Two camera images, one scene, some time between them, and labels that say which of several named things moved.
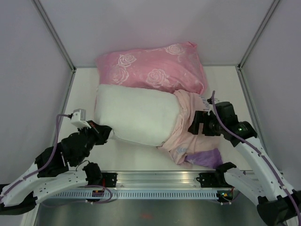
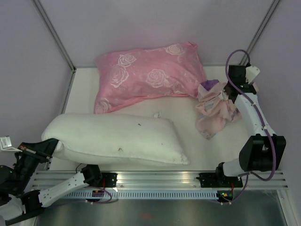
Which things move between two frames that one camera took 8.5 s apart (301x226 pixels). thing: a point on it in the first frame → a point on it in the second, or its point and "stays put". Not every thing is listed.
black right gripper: x=202 y=117 → x=224 y=87
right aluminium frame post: x=274 y=5 stays put
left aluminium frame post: x=55 y=35 stays put
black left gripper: x=101 y=132 → x=43 y=150
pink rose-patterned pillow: x=171 y=67 stays put
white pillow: x=142 y=116 → x=115 y=138
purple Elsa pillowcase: x=186 y=149 → x=215 y=109
